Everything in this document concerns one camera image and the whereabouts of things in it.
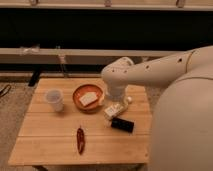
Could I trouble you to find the black table leg post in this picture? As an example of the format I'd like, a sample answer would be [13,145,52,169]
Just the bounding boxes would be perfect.
[28,67,42,87]

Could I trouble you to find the white sponge block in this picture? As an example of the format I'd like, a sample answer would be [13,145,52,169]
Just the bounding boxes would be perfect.
[79,92,98,106]

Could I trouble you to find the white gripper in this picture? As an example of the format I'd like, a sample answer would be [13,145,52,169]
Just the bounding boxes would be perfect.
[104,96,132,120]

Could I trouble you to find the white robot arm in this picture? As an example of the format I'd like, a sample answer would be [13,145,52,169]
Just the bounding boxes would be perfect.
[101,45,213,171]

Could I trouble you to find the black rectangular box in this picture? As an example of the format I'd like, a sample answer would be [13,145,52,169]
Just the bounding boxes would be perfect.
[111,118,134,133]

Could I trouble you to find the red chili pepper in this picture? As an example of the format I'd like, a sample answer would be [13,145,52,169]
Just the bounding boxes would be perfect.
[77,127,85,154]

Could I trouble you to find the wooden table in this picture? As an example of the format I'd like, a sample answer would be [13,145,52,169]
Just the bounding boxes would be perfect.
[8,78,152,166]

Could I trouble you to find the translucent plastic cup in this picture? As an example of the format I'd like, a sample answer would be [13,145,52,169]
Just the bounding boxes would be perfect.
[44,89,63,112]

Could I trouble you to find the black cable on floor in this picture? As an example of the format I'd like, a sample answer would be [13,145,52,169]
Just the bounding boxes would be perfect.
[0,83,12,98]

